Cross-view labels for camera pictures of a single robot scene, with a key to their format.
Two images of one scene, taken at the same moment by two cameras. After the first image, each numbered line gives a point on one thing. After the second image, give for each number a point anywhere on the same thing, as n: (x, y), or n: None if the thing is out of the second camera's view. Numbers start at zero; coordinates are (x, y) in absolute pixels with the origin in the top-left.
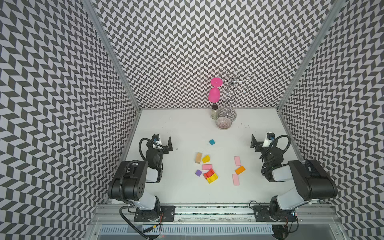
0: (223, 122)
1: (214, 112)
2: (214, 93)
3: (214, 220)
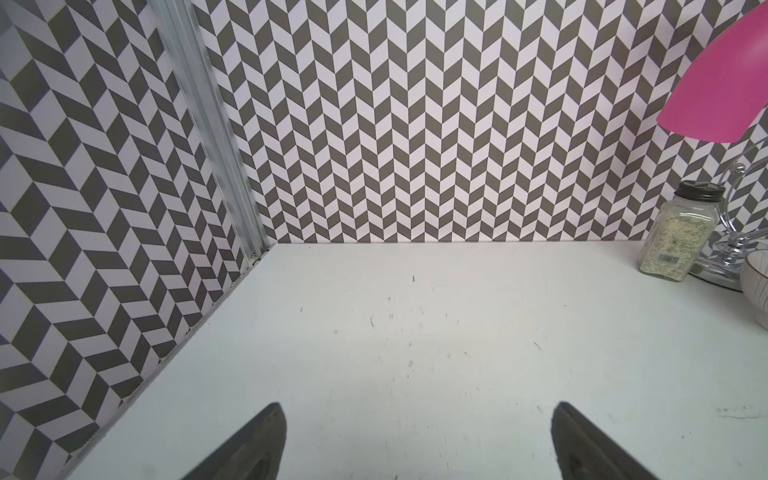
0: (755, 284)
1: (674, 230)
2: (723, 88)
3: None
